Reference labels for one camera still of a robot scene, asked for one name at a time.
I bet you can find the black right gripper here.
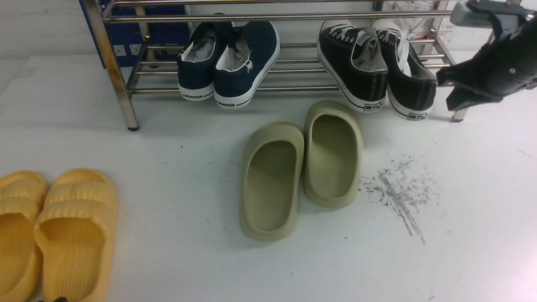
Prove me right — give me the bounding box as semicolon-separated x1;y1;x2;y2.
436;17;537;112

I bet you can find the black canvas sneaker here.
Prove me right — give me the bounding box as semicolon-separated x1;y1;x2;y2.
316;20;388;113
370;19;437;122

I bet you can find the stainless steel shoe rack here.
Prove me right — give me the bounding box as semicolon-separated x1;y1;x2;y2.
79;0;455;132

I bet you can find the blue box behind rack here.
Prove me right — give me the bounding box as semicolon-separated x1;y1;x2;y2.
78;0;190;68

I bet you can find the printed map poster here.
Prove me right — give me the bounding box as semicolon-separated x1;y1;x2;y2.
372;0;455;63

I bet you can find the olive green slipper right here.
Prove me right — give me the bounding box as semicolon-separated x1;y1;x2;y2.
304;101;364;208

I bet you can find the olive green slipper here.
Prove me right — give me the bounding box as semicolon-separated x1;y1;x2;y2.
304;101;364;208
239;122;305;242

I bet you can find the olive green slipper left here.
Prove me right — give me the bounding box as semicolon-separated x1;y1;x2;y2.
239;122;305;242

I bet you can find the navy canvas sneaker right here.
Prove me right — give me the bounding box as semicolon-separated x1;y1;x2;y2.
214;21;281;109

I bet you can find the navy canvas sneaker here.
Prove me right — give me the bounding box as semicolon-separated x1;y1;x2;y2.
214;21;281;109
177;21;234;102

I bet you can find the navy canvas sneaker left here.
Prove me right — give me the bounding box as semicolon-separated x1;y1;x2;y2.
177;21;234;102

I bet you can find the yellow ribbed slipper right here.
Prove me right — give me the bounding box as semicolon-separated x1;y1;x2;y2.
34;168;119;302

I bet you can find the yellow ribbed slipper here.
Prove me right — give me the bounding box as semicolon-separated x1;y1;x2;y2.
0;171;49;302
34;168;119;302

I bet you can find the yellow ribbed slipper left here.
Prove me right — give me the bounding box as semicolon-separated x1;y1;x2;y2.
0;171;49;302

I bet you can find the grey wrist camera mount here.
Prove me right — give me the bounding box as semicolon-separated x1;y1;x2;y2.
449;0;536;40

